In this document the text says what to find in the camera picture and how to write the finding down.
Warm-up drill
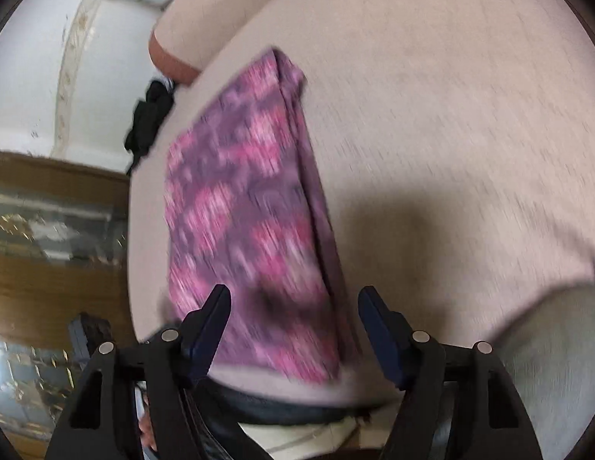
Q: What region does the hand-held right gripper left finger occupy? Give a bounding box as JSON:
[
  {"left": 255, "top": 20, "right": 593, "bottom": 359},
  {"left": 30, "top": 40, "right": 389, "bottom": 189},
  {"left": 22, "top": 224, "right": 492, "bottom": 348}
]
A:
[{"left": 46, "top": 284, "right": 260, "bottom": 460}]

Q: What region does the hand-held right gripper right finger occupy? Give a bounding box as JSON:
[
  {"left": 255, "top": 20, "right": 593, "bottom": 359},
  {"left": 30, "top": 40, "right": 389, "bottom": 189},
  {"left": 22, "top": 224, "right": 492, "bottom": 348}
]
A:
[{"left": 358, "top": 286, "right": 540, "bottom": 460}]

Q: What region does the pink purple floral garment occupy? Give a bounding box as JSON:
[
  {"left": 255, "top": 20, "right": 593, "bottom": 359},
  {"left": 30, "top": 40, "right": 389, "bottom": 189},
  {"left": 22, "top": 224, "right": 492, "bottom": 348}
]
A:
[{"left": 163, "top": 47, "right": 365, "bottom": 384}]

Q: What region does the black glossy band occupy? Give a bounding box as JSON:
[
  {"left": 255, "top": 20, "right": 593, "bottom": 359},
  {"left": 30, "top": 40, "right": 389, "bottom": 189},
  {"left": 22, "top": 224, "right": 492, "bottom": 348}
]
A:
[{"left": 182, "top": 378, "right": 375, "bottom": 460}]

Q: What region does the dark blue object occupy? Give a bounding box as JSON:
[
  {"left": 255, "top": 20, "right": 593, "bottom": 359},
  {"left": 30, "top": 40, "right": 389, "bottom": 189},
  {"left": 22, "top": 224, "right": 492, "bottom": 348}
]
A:
[{"left": 67, "top": 314, "right": 116, "bottom": 365}]

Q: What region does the cream cloth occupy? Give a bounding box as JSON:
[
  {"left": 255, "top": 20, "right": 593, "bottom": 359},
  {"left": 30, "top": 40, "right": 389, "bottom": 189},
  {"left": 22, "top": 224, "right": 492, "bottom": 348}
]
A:
[{"left": 235, "top": 417, "right": 363, "bottom": 456}]

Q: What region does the wooden cabinet with glass doors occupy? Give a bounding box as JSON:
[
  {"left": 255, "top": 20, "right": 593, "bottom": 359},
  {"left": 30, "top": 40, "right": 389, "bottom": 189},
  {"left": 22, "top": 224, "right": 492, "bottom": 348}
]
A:
[{"left": 0, "top": 148, "right": 150, "bottom": 442}]

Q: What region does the person's grey trouser leg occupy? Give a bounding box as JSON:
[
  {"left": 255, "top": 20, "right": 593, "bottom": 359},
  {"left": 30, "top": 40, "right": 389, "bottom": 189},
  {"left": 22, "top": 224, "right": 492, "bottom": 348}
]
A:
[{"left": 494, "top": 283, "right": 595, "bottom": 460}]

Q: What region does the beige sofa cushion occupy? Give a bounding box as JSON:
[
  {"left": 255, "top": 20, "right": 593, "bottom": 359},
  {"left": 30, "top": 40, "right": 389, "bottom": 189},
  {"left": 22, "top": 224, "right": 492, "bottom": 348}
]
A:
[{"left": 127, "top": 0, "right": 595, "bottom": 408}]

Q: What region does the black cloth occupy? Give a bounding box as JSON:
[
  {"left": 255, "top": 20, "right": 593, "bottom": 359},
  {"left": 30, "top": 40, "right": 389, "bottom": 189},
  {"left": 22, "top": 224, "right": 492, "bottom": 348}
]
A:
[{"left": 124, "top": 79, "right": 176, "bottom": 173}]

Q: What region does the beige bolster pillow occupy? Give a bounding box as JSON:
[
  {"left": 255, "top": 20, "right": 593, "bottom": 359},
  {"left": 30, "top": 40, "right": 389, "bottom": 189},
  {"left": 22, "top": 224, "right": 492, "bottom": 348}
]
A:
[{"left": 148, "top": 0, "right": 298, "bottom": 88}]

